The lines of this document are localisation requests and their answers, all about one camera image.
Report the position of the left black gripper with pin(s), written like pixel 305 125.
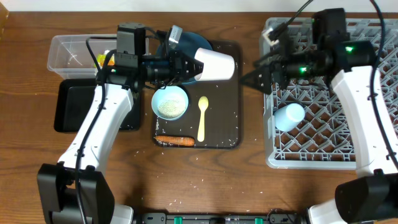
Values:
pixel 179 65

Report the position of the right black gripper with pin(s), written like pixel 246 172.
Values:
pixel 277 66

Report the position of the dark blue plate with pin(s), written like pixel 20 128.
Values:
pixel 189 43

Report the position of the pink cup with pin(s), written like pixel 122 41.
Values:
pixel 216 66

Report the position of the light blue rice bowl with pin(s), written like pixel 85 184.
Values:
pixel 169 93

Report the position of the light blue cup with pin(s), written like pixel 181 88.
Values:
pixel 288 117

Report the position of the yellow green snack wrapper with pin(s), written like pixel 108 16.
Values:
pixel 102 59

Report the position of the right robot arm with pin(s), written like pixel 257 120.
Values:
pixel 350 68

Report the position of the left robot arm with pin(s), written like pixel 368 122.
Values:
pixel 74 190

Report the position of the grey dishwasher rack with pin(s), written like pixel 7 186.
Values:
pixel 322 140

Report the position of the clear plastic waste bin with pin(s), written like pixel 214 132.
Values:
pixel 75 56

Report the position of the pale yellow plastic spoon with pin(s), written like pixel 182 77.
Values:
pixel 203 105

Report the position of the white rice pile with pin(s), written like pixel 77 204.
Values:
pixel 170 108

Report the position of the dark brown serving tray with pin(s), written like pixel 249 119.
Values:
pixel 223 126

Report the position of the orange carrot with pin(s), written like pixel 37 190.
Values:
pixel 175 141

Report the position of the black rectangular tray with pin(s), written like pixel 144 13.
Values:
pixel 76 96

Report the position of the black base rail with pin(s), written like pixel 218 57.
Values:
pixel 274 216

